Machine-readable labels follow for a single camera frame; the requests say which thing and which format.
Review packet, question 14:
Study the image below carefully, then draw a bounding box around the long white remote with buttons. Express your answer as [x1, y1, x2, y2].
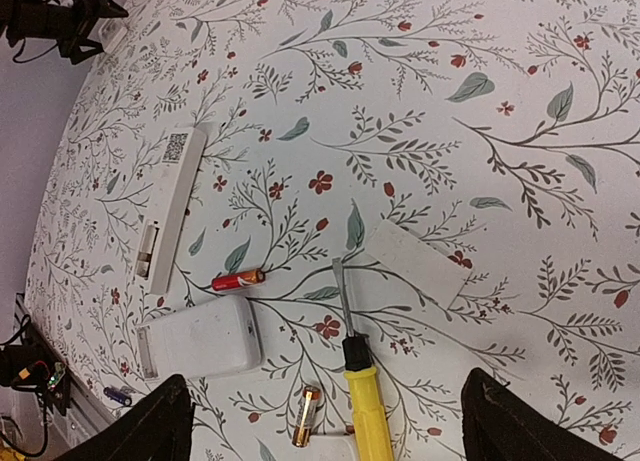
[132, 127, 206, 296]

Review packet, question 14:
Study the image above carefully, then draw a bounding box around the white slim battery cover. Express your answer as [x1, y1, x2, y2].
[365, 220, 474, 307]

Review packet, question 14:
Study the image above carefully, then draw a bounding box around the floral patterned table mat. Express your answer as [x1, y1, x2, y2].
[25, 0, 639, 460]

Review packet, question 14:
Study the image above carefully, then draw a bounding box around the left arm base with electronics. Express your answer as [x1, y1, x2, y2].
[1, 344, 70, 416]

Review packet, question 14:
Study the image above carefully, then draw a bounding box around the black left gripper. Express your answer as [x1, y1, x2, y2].
[1, 0, 129, 65]

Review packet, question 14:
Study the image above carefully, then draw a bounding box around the small white remote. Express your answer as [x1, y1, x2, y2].
[98, 19, 128, 54]

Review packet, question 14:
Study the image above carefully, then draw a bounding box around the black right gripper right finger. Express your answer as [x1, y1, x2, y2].
[461, 368, 616, 461]

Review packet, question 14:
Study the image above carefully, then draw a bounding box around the orange AAA battery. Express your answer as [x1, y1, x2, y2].
[211, 268, 266, 292]

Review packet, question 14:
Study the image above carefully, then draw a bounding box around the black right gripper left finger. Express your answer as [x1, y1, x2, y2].
[59, 374, 195, 461]

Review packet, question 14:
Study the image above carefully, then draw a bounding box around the yellow handled screwdriver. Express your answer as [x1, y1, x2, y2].
[332, 258, 394, 461]

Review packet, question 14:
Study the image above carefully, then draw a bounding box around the white remote control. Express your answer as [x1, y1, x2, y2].
[136, 295, 262, 382]

